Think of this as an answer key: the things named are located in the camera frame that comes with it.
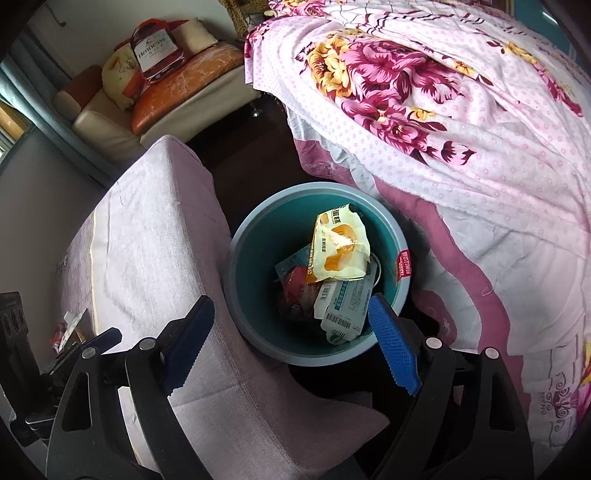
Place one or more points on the light blue paper card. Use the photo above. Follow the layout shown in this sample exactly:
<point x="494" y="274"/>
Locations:
<point x="293" y="263"/>

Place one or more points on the bottle-shaped pillow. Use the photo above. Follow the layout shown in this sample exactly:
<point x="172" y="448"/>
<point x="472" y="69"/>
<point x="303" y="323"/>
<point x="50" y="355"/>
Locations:
<point x="154" y="50"/>

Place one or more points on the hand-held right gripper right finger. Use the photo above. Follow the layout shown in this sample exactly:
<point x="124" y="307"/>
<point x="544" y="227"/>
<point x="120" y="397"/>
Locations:
<point x="392" y="346"/>

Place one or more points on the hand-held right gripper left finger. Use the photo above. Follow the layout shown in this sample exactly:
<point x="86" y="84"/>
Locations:
<point x="189" y="341"/>

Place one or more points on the pink floral quilt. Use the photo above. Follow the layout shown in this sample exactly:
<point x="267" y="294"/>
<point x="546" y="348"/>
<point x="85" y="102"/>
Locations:
<point x="438" y="138"/>

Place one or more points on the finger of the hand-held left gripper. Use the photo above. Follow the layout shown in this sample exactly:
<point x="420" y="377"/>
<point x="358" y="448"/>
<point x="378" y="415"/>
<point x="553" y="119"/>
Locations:
<point x="101" y="338"/>

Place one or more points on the orange seat cushion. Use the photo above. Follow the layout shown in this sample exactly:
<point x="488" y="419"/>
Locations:
<point x="184" y="87"/>

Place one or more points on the cream pillow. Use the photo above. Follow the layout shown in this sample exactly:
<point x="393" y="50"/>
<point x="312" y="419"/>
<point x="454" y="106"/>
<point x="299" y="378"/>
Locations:
<point x="196" y="37"/>

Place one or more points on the cream cake snack wrapper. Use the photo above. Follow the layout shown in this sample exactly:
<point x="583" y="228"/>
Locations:
<point x="339" y="244"/>

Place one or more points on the yellow cartoon pillow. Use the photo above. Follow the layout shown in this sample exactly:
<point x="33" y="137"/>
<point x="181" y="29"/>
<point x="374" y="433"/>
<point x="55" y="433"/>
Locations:
<point x="117" y="76"/>

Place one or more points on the white medicine box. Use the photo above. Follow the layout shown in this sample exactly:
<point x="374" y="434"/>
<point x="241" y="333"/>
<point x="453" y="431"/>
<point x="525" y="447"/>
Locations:
<point x="344" y="307"/>

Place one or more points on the cream sofa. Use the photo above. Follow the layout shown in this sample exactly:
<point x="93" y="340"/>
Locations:
<point x="106" y="124"/>

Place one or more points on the leopard print curtain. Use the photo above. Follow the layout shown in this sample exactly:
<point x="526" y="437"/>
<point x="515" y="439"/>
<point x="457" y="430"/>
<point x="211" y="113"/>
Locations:
<point x="235" y="14"/>

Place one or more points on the red orange snack wrapper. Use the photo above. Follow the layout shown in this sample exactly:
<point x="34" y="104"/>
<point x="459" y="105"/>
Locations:
<point x="57" y="339"/>

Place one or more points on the white plastic wrapper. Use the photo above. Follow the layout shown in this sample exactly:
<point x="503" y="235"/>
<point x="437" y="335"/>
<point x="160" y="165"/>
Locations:
<point x="74" y="319"/>

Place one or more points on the teal trash bin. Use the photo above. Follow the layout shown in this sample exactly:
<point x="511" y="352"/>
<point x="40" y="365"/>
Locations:
<point x="258" y="258"/>

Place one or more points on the teal curtain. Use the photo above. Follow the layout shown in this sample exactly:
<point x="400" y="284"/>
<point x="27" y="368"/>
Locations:
<point x="46" y="134"/>

